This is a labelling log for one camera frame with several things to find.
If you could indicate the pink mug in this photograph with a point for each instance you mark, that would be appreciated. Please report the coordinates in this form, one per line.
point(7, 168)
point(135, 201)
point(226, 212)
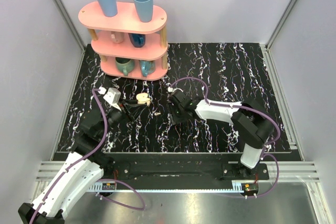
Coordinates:
point(117, 37)

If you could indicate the short light blue cup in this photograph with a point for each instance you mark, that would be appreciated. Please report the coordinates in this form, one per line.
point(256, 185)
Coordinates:
point(144, 9)

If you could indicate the controller board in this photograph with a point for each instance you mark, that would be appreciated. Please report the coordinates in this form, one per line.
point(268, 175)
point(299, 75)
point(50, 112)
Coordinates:
point(107, 186)
point(253, 188)

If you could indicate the blue butterfly mug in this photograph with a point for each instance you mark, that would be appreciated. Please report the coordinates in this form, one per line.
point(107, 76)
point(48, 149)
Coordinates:
point(147, 67)

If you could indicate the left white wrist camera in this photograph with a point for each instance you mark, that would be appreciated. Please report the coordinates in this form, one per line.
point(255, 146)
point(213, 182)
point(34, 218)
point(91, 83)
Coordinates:
point(112, 96)

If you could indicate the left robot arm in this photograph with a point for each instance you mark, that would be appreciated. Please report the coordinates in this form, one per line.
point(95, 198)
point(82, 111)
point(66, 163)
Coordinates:
point(84, 166)

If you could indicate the right controller board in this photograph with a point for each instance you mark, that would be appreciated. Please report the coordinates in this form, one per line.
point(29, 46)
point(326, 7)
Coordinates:
point(253, 188)

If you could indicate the green ceramic mug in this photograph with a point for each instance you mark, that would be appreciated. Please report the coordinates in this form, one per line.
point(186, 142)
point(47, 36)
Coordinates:
point(125, 65)

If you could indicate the dark blue mug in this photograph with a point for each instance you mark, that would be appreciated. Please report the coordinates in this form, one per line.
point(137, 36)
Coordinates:
point(137, 40)

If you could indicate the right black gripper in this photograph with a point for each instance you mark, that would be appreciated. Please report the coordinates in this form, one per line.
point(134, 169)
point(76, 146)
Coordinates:
point(174, 119)

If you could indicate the pink three-tier wooden shelf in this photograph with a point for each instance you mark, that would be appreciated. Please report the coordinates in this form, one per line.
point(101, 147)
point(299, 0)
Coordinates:
point(127, 21)

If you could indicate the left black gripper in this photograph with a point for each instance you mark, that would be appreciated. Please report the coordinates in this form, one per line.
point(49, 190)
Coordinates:
point(125, 108)

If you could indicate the left controller board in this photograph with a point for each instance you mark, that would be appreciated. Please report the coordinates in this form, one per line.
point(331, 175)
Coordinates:
point(107, 186)

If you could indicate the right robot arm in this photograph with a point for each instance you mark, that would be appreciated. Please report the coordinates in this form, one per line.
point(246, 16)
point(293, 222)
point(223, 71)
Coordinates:
point(249, 119)

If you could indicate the beige earbud charging case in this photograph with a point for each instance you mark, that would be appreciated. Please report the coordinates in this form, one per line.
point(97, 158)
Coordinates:
point(143, 98)

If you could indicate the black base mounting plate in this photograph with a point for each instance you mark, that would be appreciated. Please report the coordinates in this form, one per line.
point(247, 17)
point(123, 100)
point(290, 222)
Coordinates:
point(180, 171)

